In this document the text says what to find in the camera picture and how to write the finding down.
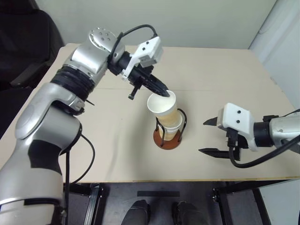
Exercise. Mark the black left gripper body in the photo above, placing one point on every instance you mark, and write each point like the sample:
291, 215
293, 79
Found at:
140, 75

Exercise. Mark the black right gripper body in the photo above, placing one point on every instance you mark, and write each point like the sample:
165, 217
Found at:
236, 140

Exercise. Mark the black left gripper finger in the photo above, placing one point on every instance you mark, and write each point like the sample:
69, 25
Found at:
159, 83
155, 89

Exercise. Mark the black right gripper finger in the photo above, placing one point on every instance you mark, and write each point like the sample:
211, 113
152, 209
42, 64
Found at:
213, 122
215, 152

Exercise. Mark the tan ribbed paper cup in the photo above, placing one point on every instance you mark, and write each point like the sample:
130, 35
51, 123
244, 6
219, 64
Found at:
171, 137
161, 105
173, 129

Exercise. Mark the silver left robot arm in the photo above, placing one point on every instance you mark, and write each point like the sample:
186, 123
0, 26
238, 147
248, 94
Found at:
47, 117

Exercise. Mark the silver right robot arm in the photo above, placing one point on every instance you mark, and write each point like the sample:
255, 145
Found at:
281, 129

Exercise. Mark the dark rounded foot shape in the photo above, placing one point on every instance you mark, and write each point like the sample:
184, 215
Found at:
136, 213
187, 214

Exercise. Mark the black office chair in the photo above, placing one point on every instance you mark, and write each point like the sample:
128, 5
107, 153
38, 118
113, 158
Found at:
23, 47

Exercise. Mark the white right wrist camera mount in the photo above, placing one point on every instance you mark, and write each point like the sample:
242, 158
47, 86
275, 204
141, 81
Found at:
236, 117

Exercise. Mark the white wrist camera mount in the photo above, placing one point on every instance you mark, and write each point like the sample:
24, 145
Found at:
236, 117
147, 47

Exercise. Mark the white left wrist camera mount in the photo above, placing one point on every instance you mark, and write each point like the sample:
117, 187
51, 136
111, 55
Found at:
147, 47

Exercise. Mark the black metal table frame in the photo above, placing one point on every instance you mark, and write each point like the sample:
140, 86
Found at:
93, 204

